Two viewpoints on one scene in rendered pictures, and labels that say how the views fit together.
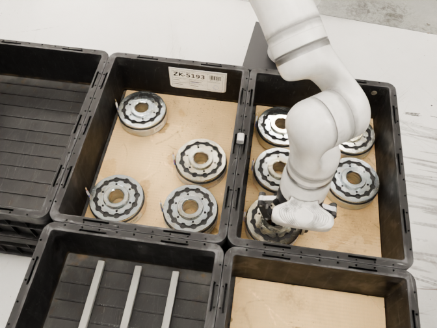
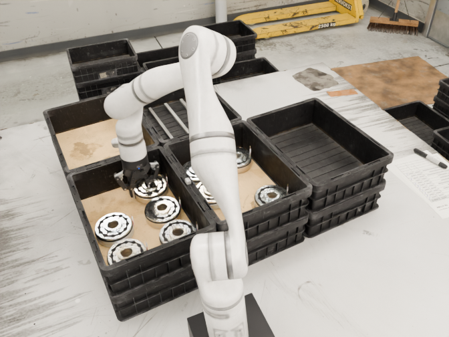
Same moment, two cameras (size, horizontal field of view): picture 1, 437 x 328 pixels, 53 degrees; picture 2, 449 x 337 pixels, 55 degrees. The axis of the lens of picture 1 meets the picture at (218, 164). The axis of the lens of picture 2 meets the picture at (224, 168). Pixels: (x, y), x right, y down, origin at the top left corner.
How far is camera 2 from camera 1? 140 cm
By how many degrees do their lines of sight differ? 79
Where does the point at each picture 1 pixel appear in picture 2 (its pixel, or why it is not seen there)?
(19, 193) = (285, 146)
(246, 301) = not seen: hidden behind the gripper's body
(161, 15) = not seen: outside the picture
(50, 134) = (308, 170)
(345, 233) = (107, 208)
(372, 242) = (90, 212)
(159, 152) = (242, 192)
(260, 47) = (254, 324)
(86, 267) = not seen: hidden behind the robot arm
